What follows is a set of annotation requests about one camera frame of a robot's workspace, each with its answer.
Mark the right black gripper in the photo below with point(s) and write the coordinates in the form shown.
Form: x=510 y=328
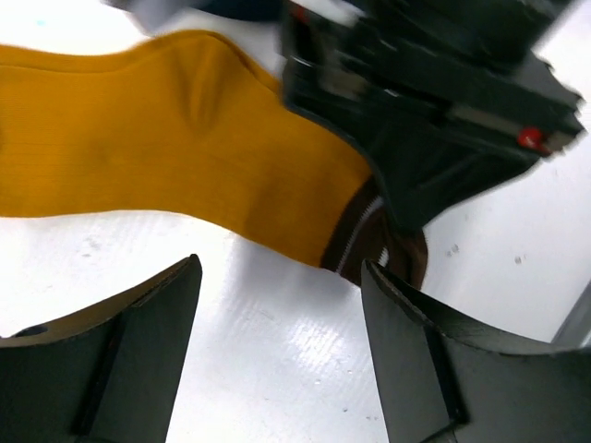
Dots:
x=375 y=72

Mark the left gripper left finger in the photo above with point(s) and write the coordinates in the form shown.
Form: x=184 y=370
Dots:
x=106 y=373

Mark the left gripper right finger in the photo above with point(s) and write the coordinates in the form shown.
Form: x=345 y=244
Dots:
x=443 y=376

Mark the mustard yellow striped sock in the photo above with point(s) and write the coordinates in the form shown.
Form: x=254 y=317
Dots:
x=188 y=123

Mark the navy blue sock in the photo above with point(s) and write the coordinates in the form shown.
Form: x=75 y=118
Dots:
x=263 y=11

